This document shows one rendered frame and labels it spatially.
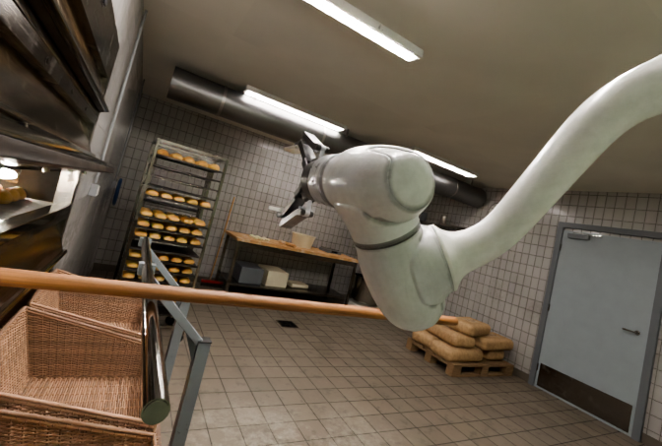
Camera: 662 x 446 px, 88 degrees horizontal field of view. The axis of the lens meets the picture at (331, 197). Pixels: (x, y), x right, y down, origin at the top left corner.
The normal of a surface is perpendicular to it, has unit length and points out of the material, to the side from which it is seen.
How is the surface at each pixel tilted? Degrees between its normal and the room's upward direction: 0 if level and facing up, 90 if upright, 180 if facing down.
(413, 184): 91
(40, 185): 90
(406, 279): 106
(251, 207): 90
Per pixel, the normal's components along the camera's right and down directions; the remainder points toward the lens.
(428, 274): 0.08, 0.15
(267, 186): 0.48, 0.05
